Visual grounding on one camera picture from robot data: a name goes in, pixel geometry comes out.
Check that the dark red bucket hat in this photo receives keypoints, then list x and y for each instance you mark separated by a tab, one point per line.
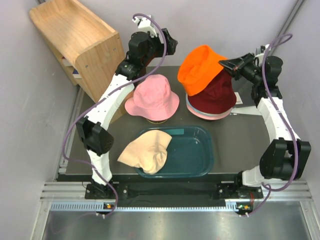
218	96

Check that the teal plastic basin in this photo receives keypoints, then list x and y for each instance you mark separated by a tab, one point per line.
190	153

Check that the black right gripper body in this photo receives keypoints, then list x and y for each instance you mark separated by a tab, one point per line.
248	70

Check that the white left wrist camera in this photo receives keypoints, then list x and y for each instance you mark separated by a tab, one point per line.
145	25

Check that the wooden shelf unit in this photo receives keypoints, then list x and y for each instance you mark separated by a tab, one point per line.
89	44

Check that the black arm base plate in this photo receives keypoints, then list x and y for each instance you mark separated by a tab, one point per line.
129	190

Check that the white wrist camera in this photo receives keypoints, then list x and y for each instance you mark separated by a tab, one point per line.
259	54
145	25

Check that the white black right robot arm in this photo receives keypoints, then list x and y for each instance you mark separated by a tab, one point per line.
286	156

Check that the aluminium frame rail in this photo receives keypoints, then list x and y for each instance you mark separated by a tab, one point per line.
65	213

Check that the orange bucket hat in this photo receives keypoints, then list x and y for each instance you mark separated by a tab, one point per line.
199	68

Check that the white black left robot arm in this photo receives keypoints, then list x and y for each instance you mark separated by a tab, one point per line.
92	126

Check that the peach bucket hat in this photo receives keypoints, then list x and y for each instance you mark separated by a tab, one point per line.
148	151

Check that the turquoise bucket hat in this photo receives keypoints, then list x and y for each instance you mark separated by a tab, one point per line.
194	110

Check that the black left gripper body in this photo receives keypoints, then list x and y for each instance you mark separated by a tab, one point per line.
158	47

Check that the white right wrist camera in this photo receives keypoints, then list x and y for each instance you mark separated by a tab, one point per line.
259	54

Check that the light pink bucket hat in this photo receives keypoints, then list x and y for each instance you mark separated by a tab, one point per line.
210	118

